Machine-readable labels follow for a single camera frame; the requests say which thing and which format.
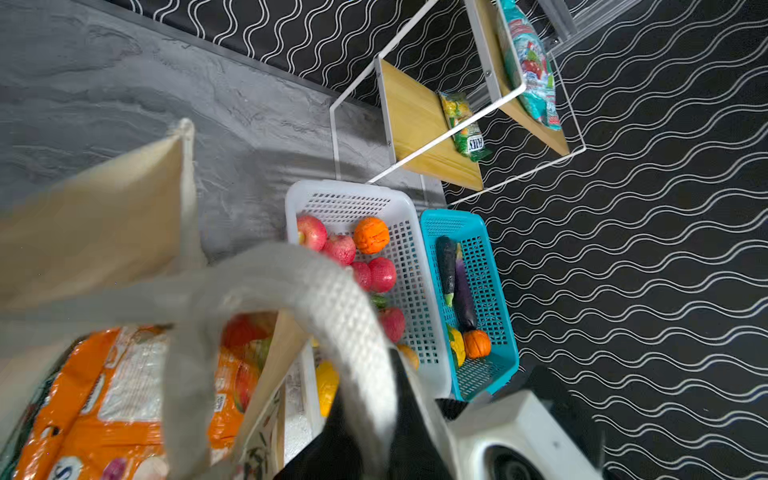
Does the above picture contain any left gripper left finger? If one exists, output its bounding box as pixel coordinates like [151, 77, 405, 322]
[275, 383, 372, 479]

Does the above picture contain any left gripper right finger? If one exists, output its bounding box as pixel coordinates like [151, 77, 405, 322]
[385, 348, 453, 479]

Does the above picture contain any red tomato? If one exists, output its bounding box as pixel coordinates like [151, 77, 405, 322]
[221, 312, 277, 350]

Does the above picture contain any orange Fox's candy bag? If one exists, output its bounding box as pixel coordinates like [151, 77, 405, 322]
[11, 323, 268, 480]

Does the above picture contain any cream canvas grocery bag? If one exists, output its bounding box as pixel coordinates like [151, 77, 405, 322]
[1, 119, 398, 479]

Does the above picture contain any green Fox's candy bag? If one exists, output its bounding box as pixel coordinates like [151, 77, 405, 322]
[439, 92, 491, 163]

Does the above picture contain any green red snack bag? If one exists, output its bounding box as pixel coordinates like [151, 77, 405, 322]
[499, 1, 561, 131]

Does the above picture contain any yellow bumpy lemon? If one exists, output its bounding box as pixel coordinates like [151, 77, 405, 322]
[315, 361, 340, 418]

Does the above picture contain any yellow orange mango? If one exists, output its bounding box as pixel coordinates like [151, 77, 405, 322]
[396, 344, 420, 371]

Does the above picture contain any teal plastic vegetable basket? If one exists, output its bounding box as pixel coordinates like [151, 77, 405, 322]
[420, 209, 519, 401]

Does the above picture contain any yellow bell pepper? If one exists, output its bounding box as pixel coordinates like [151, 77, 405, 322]
[447, 326, 466, 368]

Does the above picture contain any orange pumpkin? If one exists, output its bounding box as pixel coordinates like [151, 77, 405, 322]
[463, 329, 492, 359]

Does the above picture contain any purple eggplant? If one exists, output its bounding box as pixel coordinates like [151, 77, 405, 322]
[453, 243, 477, 332]

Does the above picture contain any green chili pepper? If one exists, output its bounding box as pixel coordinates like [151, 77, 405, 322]
[369, 294, 389, 311]

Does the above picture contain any red apple right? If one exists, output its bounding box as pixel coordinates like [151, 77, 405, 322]
[367, 257, 397, 293]

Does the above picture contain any red apple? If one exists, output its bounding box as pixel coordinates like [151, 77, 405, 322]
[297, 215, 328, 252]
[367, 257, 397, 293]
[321, 234, 356, 267]

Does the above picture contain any red apple middle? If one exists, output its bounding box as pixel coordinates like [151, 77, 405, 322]
[321, 234, 356, 267]

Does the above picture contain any dark green cucumber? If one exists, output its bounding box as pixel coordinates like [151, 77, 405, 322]
[436, 236, 457, 307]

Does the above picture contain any orange tangerine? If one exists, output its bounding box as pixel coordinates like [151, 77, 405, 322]
[353, 217, 390, 255]

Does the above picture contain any red apple back left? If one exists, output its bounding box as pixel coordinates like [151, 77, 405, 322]
[297, 215, 328, 252]

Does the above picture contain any white plastic fruit basket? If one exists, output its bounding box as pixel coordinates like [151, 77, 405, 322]
[285, 180, 451, 398]

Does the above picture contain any white wooden two-tier shelf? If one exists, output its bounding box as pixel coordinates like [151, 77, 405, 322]
[329, 1, 586, 198]

